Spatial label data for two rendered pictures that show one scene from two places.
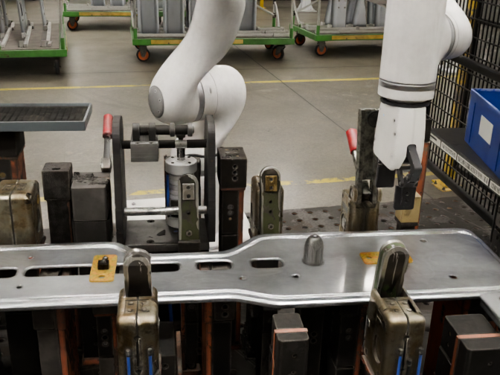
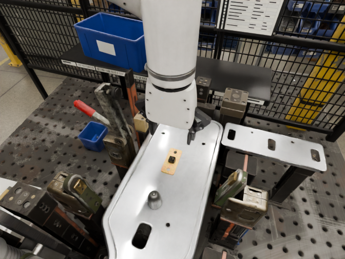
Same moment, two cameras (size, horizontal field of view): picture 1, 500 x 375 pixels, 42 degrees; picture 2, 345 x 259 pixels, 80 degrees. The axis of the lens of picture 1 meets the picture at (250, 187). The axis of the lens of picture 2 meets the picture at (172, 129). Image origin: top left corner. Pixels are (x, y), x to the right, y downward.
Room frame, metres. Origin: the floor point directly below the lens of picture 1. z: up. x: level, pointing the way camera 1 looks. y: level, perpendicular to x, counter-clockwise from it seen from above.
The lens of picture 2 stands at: (0.83, 0.05, 1.49)
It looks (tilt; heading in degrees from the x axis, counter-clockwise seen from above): 48 degrees down; 297
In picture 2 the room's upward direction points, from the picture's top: straight up
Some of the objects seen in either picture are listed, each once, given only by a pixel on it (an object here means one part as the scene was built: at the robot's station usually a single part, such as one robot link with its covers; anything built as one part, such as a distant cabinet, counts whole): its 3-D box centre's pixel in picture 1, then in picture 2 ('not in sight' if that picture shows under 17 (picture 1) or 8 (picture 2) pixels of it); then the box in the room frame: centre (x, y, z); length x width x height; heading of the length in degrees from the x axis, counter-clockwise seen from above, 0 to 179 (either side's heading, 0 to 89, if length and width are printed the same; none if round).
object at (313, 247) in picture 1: (313, 251); (154, 199); (0.96, -0.11, 1.02); 0.03 x 0.03 x 0.07
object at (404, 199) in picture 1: (408, 192); (196, 132); (0.92, -0.24, 1.14); 0.03 x 0.03 x 0.07; 8
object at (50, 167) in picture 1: (65, 262); not in sight; (1.11, 0.35, 0.90); 0.05 x 0.05 x 0.40; 8
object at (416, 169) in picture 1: (409, 158); (192, 114); (0.93, -0.24, 1.19); 0.08 x 0.01 x 0.06; 8
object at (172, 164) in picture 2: (386, 254); (171, 160); (0.98, -0.23, 1.01); 0.08 x 0.04 x 0.01; 98
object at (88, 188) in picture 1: (97, 270); not in sight; (1.11, 0.29, 0.89); 0.13 x 0.11 x 0.38; 8
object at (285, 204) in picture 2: not in sight; (290, 180); (0.62, -0.44, 0.84); 0.11 x 0.06 x 0.29; 8
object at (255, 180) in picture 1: (263, 267); (90, 213); (1.15, -0.03, 0.88); 0.11 x 0.09 x 0.37; 8
